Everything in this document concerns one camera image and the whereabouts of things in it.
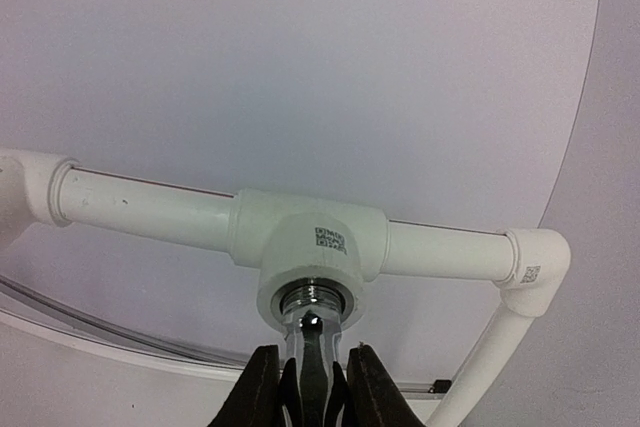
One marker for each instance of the white PVC pipe frame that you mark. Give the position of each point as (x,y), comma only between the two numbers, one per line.
(296,242)

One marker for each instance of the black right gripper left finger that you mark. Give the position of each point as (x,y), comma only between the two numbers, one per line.
(252,401)

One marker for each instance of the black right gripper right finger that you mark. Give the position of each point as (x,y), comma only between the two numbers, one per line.
(375,397)

